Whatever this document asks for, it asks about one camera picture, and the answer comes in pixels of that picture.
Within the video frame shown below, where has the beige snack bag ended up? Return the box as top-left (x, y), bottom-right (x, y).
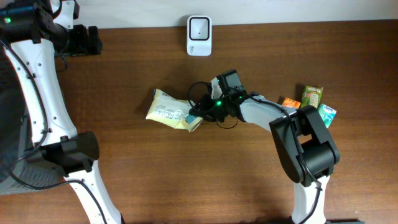
top-left (146, 89), bottom-right (203, 132)

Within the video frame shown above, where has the orange small carton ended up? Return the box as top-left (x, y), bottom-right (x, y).
top-left (282, 97), bottom-right (301, 108)

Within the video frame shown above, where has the green snack tube packet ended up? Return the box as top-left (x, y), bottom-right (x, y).
top-left (300, 85), bottom-right (323, 108)

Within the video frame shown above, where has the teal tissue pack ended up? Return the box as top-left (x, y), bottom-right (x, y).
top-left (318, 104), bottom-right (336, 128)

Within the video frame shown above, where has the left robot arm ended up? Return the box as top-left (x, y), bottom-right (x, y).
top-left (1, 1), bottom-right (124, 223)

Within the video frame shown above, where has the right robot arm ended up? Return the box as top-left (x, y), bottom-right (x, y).
top-left (190, 70), bottom-right (340, 223)

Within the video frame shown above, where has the white barcode scanner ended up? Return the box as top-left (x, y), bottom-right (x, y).
top-left (187, 15), bottom-right (212, 57)

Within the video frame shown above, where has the dark grey plastic basket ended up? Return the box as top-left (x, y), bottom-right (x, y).
top-left (1, 53), bottom-right (60, 195)

